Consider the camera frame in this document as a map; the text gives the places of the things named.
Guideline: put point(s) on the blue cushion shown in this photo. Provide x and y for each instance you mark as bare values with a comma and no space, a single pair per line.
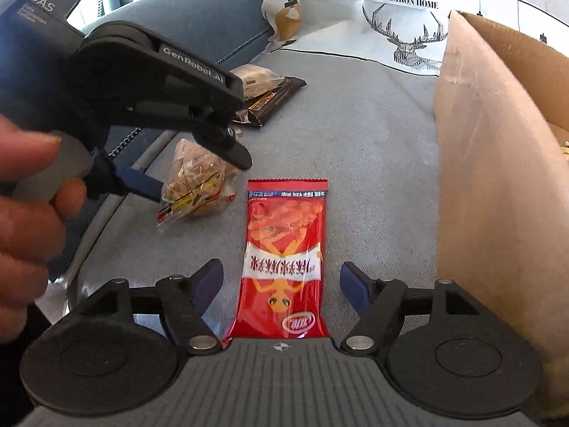
200,13

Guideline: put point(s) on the black snack packet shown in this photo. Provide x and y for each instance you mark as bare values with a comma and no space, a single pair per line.
275,95

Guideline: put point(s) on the brown cardboard box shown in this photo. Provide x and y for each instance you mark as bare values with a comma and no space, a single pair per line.
489,187

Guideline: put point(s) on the clear bread packet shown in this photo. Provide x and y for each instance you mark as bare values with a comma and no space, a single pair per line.
253,78

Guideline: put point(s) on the red snack packet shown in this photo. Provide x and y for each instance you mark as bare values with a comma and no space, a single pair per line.
284,231

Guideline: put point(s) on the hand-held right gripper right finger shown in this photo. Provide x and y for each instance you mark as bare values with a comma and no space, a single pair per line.
355,287

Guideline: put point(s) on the white deer print pillow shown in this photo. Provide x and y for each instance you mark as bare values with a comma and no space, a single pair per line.
346,22

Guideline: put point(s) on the person's left hand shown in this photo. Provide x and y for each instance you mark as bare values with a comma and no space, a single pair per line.
26,240

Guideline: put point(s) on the clear cracker packet yellow label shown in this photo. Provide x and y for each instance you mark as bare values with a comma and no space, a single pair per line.
200,187

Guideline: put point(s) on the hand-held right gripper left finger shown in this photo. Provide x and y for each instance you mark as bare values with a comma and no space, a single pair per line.
209,278

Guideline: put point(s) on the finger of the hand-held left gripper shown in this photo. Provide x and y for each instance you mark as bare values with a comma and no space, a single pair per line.
235,153
142,184

